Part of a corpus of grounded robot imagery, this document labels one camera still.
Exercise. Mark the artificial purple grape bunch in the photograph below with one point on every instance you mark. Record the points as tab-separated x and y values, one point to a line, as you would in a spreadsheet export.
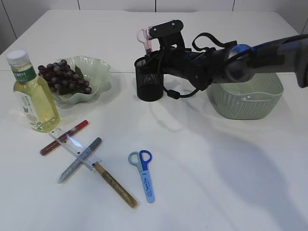
62	79

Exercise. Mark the red glitter pen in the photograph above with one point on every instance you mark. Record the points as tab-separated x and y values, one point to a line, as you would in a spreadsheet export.
50	147

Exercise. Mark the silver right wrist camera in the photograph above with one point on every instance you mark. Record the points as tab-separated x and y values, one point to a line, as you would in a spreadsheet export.
164	29

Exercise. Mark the black mesh pen holder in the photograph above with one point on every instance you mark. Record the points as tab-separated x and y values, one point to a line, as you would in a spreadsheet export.
148	82

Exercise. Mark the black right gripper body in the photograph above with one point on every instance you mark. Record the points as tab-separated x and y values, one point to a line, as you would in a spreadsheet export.
174	62

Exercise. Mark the pink sheathed scissors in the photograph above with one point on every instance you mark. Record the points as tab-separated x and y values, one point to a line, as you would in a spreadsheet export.
142	37

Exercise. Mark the green wavy glass plate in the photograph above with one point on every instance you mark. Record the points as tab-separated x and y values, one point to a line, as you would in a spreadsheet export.
95	71

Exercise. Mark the gold glitter pen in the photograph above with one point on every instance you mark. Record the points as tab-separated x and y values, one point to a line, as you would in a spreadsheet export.
122	192

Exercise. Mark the silver glitter pen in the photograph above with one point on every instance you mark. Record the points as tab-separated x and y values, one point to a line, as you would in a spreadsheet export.
74	166

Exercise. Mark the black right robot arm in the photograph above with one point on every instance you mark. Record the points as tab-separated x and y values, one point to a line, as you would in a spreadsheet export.
235	63

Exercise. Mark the blue sheathed scissors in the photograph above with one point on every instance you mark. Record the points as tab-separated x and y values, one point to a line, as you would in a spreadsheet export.
141	160

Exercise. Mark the clear plastic ruler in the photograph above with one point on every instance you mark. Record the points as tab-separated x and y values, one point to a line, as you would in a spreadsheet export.
80	152

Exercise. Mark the green plastic basket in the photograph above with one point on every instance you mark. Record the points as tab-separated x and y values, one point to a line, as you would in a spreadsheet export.
251	100

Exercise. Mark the yellow tea bottle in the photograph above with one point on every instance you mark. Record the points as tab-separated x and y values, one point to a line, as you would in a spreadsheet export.
33	93

